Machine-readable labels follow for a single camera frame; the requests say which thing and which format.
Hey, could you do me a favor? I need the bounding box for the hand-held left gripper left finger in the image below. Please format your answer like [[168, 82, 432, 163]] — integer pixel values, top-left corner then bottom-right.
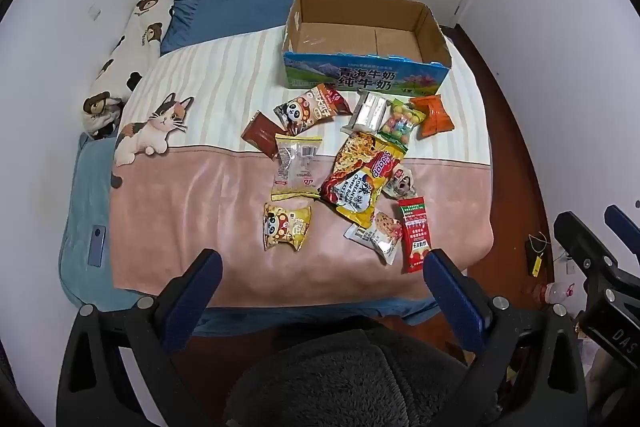
[[56, 248, 236, 427]]

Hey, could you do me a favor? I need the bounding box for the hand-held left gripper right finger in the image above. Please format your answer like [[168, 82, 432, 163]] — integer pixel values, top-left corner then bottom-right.
[[422, 248, 588, 427]]

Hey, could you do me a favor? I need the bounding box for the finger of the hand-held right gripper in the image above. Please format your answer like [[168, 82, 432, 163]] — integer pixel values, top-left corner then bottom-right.
[[603, 205, 640, 254], [552, 210, 619, 279]]

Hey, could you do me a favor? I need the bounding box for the long red snack packet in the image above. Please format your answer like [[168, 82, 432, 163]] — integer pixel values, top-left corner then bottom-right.
[[398, 197, 432, 275]]

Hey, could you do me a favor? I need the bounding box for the white cookie snack packet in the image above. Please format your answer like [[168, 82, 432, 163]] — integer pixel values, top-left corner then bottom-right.
[[344, 211, 403, 266]]

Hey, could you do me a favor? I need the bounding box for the yellow panda snack packet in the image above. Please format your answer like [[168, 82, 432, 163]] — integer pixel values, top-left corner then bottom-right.
[[262, 202, 313, 253]]

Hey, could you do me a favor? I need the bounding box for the white packet with face photo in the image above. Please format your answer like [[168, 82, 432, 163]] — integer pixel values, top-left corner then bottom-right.
[[382, 162, 417, 200]]

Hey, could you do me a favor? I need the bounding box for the yellow instant noodle packet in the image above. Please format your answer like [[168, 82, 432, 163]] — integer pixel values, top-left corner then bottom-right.
[[318, 131, 408, 229]]

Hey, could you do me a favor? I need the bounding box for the clear yellow-edged snack packet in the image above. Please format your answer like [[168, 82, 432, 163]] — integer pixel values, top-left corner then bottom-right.
[[271, 133, 323, 202]]

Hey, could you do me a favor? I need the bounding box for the white silver snack packet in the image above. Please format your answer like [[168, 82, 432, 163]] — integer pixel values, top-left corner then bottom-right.
[[341, 89, 392, 135]]

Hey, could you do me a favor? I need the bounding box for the red panda snack packet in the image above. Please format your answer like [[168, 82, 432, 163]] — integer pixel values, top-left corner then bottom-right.
[[272, 83, 353, 136]]

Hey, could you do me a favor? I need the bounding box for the cardboard box blue print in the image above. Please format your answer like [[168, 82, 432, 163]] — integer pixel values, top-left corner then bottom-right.
[[281, 0, 452, 95]]

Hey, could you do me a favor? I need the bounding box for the white plastic bottle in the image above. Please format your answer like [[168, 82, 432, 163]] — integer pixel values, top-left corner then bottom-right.
[[532, 282, 576, 308]]

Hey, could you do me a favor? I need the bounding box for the blue smartphone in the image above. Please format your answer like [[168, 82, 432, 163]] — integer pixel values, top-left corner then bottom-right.
[[87, 223, 107, 268]]

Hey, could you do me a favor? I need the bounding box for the dark grey fuzzy cloth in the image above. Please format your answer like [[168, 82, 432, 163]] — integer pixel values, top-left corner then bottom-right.
[[222, 329, 493, 427]]

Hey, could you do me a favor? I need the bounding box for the dark red snack packet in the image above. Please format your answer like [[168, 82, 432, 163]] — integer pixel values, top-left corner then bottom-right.
[[240, 110, 281, 160]]

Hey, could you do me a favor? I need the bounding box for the colourful candy balls packet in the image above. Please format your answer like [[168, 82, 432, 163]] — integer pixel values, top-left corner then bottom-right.
[[376, 99, 425, 154]]

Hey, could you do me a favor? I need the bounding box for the orange snack packet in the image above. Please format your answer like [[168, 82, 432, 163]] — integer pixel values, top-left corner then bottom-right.
[[411, 94, 455, 138]]

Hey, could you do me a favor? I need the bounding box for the bear printed long pillow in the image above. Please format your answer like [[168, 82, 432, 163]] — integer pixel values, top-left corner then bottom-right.
[[82, 0, 175, 140]]

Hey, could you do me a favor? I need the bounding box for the blue bed quilt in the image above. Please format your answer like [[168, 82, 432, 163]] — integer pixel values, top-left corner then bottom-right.
[[160, 0, 375, 55]]

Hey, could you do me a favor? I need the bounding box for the yellow tag with wire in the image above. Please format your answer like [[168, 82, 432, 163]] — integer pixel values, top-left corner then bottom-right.
[[525, 233, 551, 278]]

